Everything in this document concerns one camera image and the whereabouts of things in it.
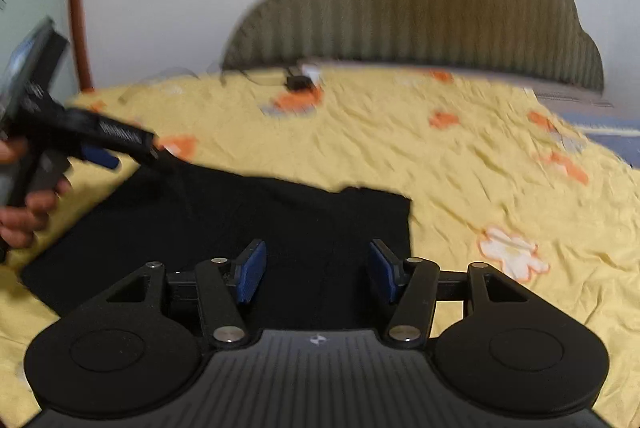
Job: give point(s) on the blue patterned blanket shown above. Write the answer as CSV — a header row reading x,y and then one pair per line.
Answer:
x,y
617,134

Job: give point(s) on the person left hand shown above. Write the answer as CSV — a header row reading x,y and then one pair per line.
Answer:
x,y
19,224

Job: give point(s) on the olive upholstered headboard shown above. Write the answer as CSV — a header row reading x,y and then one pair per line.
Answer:
x,y
539,38

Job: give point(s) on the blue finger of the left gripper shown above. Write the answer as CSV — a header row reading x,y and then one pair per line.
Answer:
x,y
99,157

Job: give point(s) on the yellow carrot print bedsheet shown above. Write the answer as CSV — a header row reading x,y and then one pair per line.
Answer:
x,y
492,175

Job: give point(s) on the black power adapter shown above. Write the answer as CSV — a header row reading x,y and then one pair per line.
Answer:
x,y
298,83

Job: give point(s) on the black pants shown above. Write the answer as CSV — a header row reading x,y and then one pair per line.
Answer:
x,y
316,275

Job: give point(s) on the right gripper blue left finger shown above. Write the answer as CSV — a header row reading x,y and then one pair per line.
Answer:
x,y
248,268

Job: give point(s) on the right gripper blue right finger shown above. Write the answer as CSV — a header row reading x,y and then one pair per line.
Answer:
x,y
386,270

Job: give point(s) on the white plug charger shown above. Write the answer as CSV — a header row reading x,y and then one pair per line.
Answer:
x,y
313,72

